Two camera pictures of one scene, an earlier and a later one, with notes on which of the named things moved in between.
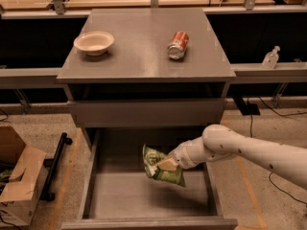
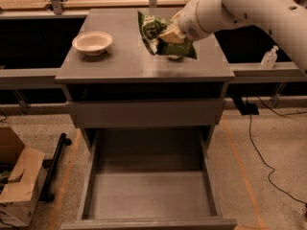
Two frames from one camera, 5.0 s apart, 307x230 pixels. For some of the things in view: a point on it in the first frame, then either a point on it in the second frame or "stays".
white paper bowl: (94, 42) stays
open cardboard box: (21, 172) stays
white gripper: (179, 156) → (188, 22)
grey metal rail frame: (292, 72) stays
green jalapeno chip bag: (151, 159) → (152, 27)
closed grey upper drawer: (148, 112) stays
